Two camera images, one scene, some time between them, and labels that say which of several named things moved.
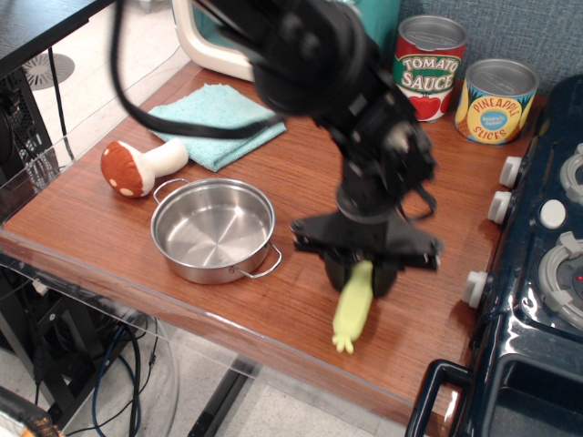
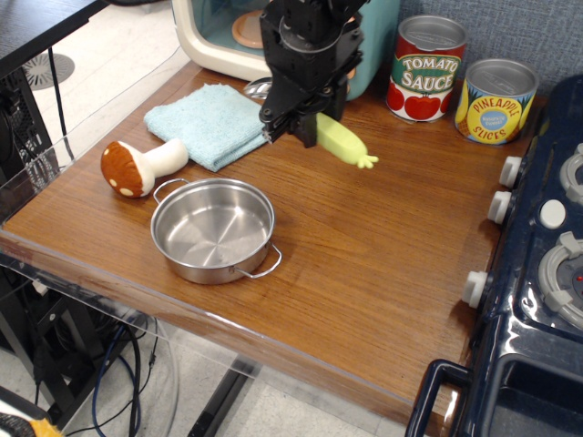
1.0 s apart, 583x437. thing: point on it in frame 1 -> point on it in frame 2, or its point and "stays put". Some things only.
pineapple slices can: x=496 y=99 stays put
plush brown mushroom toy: x=129 y=173 stays put
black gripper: x=396 y=239 -> x=309 y=50
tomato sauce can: x=427 y=63 stays put
